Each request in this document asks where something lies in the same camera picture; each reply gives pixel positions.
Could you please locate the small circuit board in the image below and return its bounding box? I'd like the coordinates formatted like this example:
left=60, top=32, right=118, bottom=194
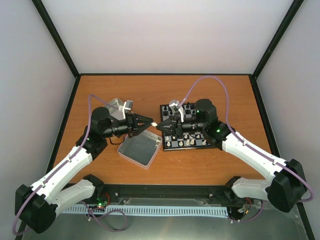
left=89, top=193, right=111, bottom=214

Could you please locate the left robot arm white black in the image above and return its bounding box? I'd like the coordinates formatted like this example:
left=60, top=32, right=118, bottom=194
left=12, top=106, right=153, bottom=236

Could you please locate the black frame rail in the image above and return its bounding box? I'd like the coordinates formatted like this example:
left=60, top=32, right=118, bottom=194
left=102, top=184, right=229, bottom=205

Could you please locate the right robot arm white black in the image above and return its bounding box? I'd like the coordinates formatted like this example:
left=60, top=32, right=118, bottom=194
left=156, top=98, right=307, bottom=213

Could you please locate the purple cable on base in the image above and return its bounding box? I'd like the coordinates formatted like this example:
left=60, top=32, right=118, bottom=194
left=79, top=199, right=128, bottom=232

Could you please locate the black white chess board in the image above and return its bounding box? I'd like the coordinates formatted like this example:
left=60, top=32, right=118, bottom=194
left=160, top=102, right=216, bottom=151

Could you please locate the pink tin box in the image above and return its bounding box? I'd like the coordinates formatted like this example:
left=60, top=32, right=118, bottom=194
left=117, top=130, right=163, bottom=170

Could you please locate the light blue cable duct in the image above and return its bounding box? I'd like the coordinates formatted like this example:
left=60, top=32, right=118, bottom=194
left=59, top=204, right=230, bottom=219

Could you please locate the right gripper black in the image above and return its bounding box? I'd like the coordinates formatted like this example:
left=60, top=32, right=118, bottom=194
left=156, top=113, right=206, bottom=139

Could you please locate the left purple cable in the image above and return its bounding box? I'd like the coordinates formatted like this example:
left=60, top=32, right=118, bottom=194
left=12, top=94, right=121, bottom=236

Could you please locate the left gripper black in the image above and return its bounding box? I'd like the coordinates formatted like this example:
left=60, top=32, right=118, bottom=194
left=102, top=112, right=154, bottom=138

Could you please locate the gold tin lid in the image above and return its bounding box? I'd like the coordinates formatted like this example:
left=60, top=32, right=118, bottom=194
left=104, top=98, right=125, bottom=122

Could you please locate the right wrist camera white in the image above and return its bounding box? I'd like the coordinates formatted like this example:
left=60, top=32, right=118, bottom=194
left=168, top=99, right=185, bottom=121

